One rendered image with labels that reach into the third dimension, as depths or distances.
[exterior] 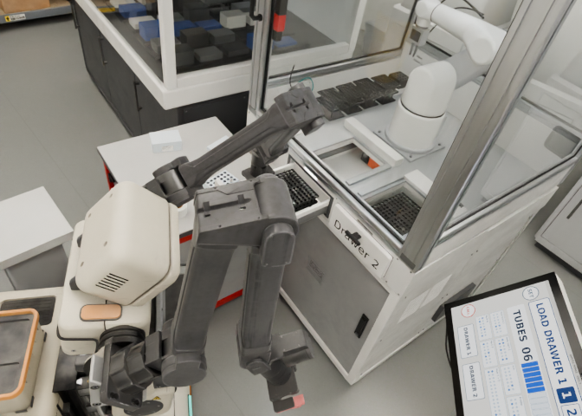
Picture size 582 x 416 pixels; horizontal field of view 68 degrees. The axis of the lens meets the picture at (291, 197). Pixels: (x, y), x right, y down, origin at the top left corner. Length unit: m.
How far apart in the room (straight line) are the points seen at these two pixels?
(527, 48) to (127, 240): 0.87
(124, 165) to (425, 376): 1.74
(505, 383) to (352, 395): 1.13
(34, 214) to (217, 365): 1.05
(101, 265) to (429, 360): 1.91
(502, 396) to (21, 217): 1.61
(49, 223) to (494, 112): 1.47
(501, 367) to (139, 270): 0.88
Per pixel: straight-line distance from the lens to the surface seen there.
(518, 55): 1.05
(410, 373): 2.38
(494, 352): 1.27
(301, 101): 0.98
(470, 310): 1.35
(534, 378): 1.21
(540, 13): 1.03
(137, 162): 1.96
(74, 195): 2.99
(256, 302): 0.71
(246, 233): 0.54
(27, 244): 1.73
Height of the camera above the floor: 2.01
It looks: 43 degrees down
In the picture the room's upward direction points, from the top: 11 degrees clockwise
